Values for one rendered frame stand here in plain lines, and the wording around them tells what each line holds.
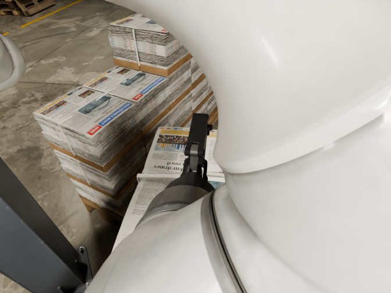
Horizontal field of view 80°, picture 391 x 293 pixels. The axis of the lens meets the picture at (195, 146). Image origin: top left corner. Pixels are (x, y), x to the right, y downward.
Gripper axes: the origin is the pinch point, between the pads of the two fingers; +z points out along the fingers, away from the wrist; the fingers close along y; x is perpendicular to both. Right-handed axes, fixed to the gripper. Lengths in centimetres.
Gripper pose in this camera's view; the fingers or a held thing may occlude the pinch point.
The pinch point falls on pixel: (201, 160)
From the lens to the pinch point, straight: 45.9
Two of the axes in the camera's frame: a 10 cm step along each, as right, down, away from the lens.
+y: -0.5, 9.6, 2.7
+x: 9.9, 0.7, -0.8
